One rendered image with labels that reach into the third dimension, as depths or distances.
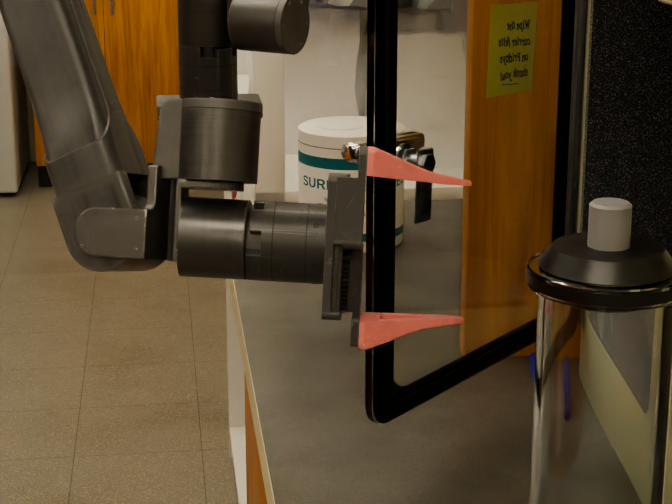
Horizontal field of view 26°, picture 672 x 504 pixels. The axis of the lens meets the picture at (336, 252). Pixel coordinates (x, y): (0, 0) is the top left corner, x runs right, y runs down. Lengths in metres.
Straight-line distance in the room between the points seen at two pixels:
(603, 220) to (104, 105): 0.37
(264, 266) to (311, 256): 0.03
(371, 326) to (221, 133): 0.17
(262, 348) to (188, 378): 2.53
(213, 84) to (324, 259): 0.44
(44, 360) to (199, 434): 0.71
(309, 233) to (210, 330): 3.37
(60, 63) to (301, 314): 0.59
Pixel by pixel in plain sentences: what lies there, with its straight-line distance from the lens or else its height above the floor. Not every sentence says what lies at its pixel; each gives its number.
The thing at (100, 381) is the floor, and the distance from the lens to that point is 4.02.
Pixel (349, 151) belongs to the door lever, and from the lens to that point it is 1.15.
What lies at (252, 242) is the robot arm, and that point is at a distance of 1.02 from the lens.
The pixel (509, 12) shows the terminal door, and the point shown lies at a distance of 1.23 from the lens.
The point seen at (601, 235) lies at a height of 1.19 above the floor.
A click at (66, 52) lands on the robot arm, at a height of 1.29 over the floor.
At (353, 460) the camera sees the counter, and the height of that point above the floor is 0.94.
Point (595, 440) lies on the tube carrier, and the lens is 0.98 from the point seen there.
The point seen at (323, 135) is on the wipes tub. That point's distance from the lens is 1.77.
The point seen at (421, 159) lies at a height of 1.20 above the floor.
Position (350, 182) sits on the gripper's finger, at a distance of 1.00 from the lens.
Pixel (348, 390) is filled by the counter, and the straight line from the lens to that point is 1.37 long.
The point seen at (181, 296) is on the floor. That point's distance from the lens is 4.70.
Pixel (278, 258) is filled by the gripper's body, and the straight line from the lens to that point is 1.01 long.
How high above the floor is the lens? 1.45
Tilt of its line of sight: 16 degrees down
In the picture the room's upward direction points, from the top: straight up
